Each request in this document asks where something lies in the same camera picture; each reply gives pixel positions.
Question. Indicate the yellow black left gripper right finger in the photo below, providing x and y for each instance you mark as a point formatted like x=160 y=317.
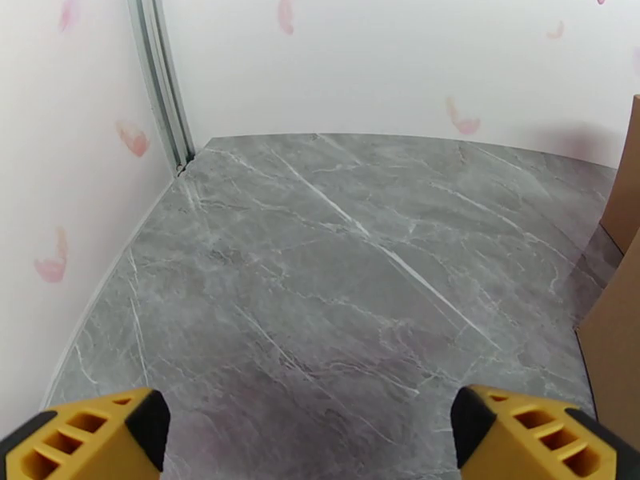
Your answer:
x=525 y=443

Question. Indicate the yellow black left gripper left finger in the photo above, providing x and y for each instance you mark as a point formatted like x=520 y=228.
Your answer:
x=90 y=443

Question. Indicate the cardboard box with cut tape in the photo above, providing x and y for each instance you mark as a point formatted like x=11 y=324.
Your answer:
x=615 y=353

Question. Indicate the brown cardboard box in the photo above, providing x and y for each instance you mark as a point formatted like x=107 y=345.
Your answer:
x=627 y=193

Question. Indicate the aluminium frame corner post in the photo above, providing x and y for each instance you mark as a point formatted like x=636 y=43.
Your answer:
x=162 y=83

